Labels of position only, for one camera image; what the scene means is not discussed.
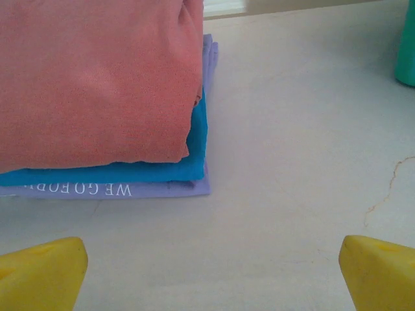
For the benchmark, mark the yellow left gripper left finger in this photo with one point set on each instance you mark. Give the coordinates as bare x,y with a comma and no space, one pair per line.
42,275

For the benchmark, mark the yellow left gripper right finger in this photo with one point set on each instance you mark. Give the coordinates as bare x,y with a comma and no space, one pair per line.
382,278

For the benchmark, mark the pink folded t-shirt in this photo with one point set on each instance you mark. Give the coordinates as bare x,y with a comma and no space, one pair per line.
97,84

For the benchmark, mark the teal plastic basket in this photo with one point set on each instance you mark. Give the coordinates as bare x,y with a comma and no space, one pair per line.
407,48

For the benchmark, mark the blue folded t-shirt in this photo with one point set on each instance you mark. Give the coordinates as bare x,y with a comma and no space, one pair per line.
181,168

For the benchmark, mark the lavender printed folded t-shirt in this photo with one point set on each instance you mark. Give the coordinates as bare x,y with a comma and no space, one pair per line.
155,191

